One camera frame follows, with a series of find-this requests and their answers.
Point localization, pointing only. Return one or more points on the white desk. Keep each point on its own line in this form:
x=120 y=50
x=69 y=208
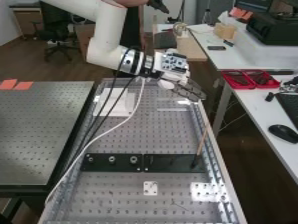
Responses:
x=239 y=56
x=266 y=120

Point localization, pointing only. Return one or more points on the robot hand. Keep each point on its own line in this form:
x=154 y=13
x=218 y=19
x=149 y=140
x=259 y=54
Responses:
x=174 y=63

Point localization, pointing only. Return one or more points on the red tray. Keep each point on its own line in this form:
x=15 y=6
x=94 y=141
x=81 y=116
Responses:
x=238 y=80
x=263 y=78

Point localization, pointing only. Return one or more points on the thin stick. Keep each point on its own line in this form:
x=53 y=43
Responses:
x=202 y=140

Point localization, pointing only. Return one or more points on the small white square plate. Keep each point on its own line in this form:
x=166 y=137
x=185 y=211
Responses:
x=150 y=188

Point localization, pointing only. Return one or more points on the large black case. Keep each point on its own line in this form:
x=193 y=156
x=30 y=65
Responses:
x=274 y=28

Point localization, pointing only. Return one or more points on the small white jointed device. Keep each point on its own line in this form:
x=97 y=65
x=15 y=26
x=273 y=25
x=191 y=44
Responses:
x=290 y=85

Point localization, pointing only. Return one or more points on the small white box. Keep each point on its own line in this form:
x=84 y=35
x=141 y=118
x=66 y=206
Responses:
x=116 y=103

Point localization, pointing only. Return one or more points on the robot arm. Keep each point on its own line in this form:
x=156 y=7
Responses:
x=106 y=33

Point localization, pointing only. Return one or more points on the black computer mouse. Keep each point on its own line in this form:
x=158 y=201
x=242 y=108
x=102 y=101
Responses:
x=283 y=133

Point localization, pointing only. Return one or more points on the small black desk item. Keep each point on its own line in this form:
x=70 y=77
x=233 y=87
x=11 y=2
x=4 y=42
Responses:
x=269 y=96

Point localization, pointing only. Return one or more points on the black keyboard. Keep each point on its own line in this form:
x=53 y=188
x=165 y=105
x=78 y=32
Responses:
x=290 y=108

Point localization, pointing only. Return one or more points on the black plate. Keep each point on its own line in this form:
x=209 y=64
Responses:
x=173 y=163

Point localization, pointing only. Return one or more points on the clear box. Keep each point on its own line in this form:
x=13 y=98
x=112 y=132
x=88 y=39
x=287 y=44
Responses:
x=211 y=150

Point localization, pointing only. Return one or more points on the black phone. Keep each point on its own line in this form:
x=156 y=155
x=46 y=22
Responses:
x=215 y=48

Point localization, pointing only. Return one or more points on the black office chair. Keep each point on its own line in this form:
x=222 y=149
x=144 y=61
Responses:
x=54 y=23

